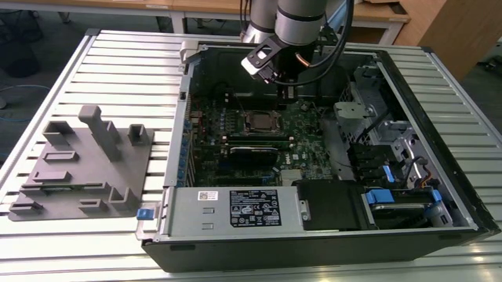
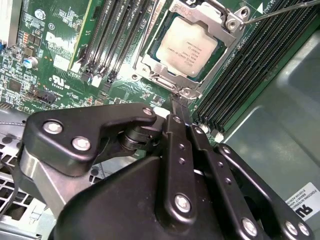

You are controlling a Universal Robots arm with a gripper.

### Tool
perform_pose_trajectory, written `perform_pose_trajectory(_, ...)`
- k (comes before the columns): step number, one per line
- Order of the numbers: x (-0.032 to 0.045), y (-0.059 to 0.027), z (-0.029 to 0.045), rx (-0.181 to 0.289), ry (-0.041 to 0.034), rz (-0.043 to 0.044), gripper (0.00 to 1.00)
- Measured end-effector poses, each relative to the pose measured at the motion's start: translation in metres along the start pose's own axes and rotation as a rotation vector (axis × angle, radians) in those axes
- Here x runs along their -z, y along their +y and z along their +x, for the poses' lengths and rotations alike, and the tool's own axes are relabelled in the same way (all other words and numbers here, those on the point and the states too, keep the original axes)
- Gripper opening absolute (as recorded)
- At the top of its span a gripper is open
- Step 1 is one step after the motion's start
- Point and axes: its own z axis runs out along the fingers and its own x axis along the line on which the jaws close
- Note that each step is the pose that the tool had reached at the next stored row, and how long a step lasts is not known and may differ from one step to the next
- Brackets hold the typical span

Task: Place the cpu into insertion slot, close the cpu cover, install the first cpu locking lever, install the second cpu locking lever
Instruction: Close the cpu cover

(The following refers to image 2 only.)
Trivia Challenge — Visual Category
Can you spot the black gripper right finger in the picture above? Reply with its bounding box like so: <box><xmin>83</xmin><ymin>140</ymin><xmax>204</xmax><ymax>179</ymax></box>
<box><xmin>179</xmin><ymin>99</ymin><xmax>316</xmax><ymax>240</ymax></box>

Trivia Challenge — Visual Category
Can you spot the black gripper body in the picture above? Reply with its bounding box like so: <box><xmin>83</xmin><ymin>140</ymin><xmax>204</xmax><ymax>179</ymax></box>
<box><xmin>48</xmin><ymin>155</ymin><xmax>238</xmax><ymax>240</ymax></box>

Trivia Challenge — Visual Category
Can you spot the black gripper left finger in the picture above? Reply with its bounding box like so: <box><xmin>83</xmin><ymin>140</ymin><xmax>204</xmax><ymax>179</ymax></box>
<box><xmin>19</xmin><ymin>93</ymin><xmax>199</xmax><ymax>222</ymax></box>

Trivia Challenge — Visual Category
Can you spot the metal wire locking lever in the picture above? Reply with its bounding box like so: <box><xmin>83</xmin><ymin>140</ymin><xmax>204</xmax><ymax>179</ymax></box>
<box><xmin>239</xmin><ymin>0</ymin><xmax>318</xmax><ymax>26</ymax></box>
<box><xmin>132</xmin><ymin>0</ymin><xmax>161</xmax><ymax>71</ymax></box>

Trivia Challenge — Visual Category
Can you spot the silver-topped CPU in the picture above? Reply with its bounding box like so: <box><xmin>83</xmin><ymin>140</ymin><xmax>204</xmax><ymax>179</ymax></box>
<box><xmin>154</xmin><ymin>16</ymin><xmax>218</xmax><ymax>77</ymax></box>

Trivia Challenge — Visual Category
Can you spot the metal socket cover frame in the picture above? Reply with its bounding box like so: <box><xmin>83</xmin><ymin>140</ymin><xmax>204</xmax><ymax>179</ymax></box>
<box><xmin>142</xmin><ymin>0</ymin><xmax>241</xmax><ymax>93</ymax></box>

